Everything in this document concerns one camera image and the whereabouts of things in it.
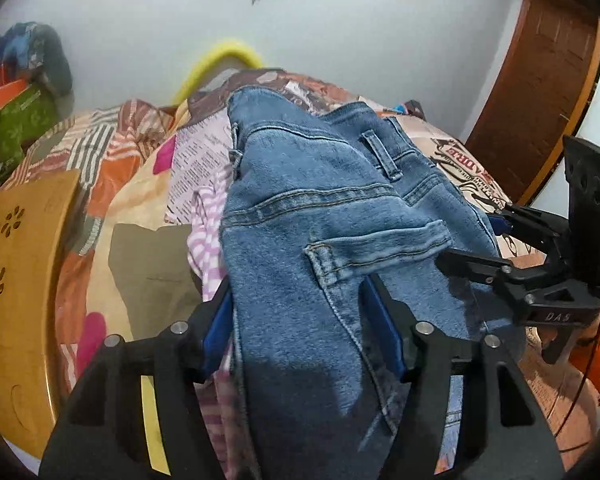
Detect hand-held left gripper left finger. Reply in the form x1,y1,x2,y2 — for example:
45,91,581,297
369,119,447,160
39,275,236,480

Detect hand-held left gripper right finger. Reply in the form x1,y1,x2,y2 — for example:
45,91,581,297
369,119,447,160
362,275,566,480

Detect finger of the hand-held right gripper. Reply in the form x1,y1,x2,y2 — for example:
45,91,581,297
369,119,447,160
436,249,600,327
487,204,571,267

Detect blue denim pants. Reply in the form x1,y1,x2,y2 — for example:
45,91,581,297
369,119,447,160
218,84,527,480

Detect pink striped shirt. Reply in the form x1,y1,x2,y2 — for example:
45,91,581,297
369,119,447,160
187,170,262,480

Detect olive cloth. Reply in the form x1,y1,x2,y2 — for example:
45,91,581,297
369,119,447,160
107,223,204,322

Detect brown wooden door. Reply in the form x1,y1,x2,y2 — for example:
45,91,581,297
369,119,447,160
461,0,600,207

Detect printed blanket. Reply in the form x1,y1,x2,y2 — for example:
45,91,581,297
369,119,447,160
7,67,600,480

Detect wooden lap table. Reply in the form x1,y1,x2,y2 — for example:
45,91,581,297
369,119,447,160
0,168,84,462

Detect green patterned storage box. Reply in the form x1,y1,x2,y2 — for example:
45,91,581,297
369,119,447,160
0,84,62,187

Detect pile of mixed clothes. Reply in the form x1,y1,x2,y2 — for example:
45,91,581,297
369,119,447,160
0,20,76,102

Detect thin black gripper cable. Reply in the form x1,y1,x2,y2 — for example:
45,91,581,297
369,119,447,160
554,310,600,457

